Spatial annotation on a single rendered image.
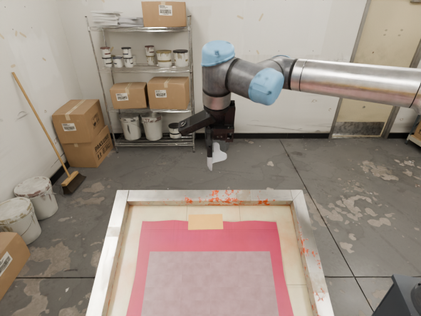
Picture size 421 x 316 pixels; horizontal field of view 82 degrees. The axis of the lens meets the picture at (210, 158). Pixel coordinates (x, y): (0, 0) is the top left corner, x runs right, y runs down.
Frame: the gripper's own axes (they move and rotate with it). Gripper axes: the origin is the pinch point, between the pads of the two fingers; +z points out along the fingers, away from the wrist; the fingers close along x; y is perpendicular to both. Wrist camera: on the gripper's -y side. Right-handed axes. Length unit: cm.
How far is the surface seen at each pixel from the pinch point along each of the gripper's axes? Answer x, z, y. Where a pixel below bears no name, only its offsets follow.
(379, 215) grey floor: 71, 177, 184
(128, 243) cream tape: -26.3, 9.8, -23.3
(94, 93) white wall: 272, 156, -179
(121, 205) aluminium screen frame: -16.6, 5.3, -26.2
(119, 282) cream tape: -36.4, 10.8, -23.5
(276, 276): -35.0, 10.6, 18.2
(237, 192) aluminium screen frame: -12.3, 4.8, 9.0
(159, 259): -30.6, 10.2, -13.7
